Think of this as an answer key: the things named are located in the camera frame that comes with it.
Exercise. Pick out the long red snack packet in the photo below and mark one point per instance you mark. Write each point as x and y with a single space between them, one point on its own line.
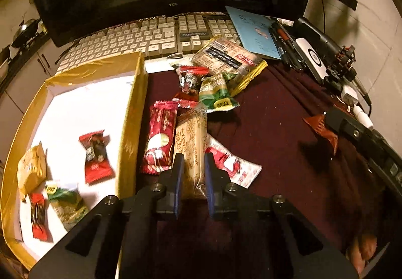
160 134

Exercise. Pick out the orange-brown snack packet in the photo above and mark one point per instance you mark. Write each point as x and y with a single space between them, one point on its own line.
320 126

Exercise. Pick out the black red-banded marker pen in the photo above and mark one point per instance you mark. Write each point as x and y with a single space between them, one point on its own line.
290 46

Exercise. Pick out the long tan snack packet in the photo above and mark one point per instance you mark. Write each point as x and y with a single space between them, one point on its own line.
191 141

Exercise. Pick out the yellow snack packet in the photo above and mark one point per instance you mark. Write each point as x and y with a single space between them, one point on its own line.
31 166

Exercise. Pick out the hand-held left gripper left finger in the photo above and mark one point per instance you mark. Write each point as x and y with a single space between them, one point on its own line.
179 181

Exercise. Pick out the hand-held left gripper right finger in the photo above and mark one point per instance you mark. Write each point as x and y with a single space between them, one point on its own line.
209 186

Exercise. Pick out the metal pot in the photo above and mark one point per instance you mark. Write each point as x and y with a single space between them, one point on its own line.
26 29

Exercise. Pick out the white webcam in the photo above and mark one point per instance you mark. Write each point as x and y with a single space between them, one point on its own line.
311 56

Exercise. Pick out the small red packet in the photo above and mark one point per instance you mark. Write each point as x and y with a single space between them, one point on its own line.
185 101
39 219

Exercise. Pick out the white and red snack packet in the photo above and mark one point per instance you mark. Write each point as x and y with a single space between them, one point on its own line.
238 169

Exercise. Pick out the beige computer keyboard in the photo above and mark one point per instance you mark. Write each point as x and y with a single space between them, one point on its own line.
125 40

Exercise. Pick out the green snack packet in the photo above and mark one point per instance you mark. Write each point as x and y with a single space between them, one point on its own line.
216 93
67 203

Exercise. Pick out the yellow-edged cracker packet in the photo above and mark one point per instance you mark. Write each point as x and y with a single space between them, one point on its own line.
226 56

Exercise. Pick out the dark red cloth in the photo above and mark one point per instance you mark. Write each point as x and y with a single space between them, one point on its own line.
282 172

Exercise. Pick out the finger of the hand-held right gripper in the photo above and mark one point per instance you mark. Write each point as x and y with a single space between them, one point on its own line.
342 123

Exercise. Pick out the red candy packet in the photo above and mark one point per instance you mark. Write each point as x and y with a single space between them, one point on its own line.
95 159
190 78

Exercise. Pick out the black microphone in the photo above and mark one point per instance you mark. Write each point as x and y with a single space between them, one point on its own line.
314 31

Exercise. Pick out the white power adapter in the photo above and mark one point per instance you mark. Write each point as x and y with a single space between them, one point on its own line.
351 93

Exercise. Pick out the white cabinet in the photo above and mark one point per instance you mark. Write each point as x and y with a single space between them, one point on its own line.
25 78

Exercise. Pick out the blue notebook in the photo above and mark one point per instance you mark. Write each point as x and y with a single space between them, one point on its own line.
251 34

